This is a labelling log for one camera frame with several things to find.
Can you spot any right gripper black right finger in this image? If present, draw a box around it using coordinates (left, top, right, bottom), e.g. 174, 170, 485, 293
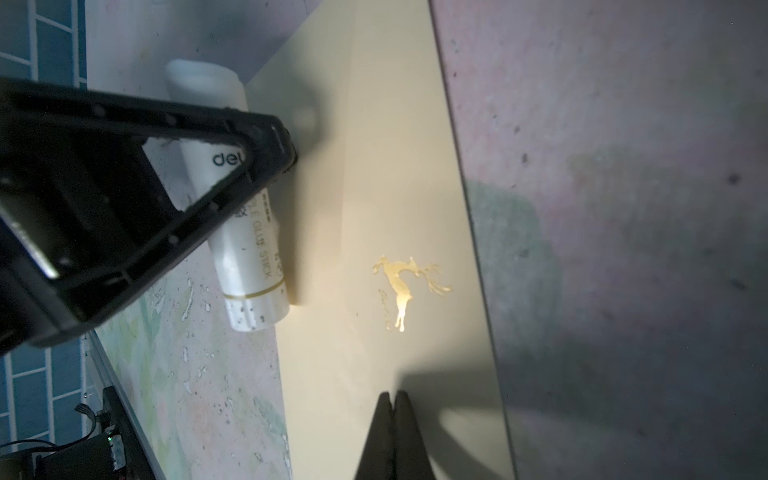
393, 391, 436, 480

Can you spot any left controller board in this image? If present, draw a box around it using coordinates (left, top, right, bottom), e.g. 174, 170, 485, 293
35, 433, 127, 480

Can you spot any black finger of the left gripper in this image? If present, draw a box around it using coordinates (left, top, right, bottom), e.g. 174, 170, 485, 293
1, 78, 297, 353

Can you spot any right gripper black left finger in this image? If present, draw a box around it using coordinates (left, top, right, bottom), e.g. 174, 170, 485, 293
354, 392, 395, 480

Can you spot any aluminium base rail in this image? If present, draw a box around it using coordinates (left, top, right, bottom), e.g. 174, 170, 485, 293
83, 331, 166, 479

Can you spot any white glue stick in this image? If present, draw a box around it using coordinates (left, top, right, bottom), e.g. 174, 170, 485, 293
165, 59, 290, 332

